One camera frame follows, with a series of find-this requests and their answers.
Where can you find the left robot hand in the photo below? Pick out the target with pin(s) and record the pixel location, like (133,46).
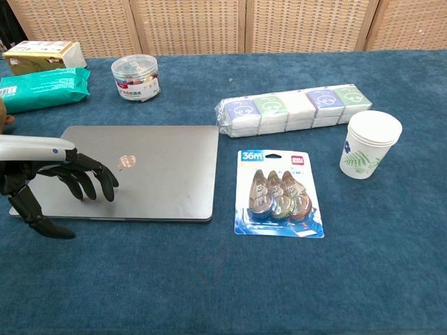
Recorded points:
(31,148)

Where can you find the grey laptop computer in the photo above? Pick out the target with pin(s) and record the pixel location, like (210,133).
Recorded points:
(164,174)

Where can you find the brown plush toy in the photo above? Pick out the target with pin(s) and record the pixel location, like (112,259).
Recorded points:
(4,117)

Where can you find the green soft tissue pack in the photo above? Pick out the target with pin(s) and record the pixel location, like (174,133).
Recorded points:
(42,89)

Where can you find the yellow tissue box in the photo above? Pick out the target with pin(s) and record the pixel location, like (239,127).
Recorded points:
(38,56)

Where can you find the clear plastic jar of clips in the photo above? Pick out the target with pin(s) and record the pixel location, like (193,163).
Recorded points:
(136,80)

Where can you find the blue table cloth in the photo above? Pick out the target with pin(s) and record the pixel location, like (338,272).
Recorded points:
(223,279)

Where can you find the clear-wrapped pocket tissue multipack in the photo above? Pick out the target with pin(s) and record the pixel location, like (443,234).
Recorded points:
(272,115)

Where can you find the correction tape blister pack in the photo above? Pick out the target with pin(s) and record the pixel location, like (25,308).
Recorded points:
(279,195)

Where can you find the woven wooden folding screen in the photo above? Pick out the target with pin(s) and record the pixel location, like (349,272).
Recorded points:
(297,24)

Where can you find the white leaf-print paper cup stack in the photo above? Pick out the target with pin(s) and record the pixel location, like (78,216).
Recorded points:
(366,150)

